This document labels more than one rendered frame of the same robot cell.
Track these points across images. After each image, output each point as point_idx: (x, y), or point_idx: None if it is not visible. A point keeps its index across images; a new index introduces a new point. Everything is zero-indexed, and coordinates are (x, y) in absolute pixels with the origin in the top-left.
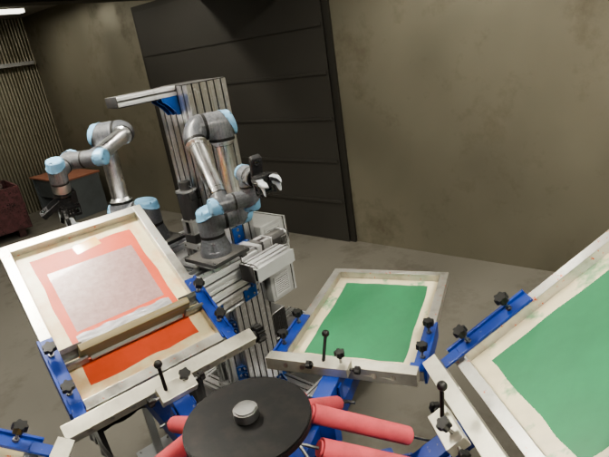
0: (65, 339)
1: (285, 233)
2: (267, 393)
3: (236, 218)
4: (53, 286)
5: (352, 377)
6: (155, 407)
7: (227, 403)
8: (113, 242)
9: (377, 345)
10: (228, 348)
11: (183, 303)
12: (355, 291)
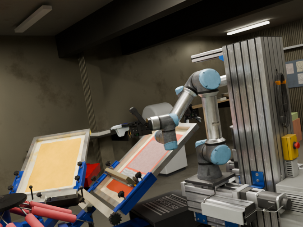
0: (124, 166)
1: (275, 202)
2: (5, 203)
3: (205, 156)
4: (146, 146)
5: None
6: (126, 222)
7: (14, 197)
8: None
9: None
10: (103, 211)
11: (124, 178)
12: None
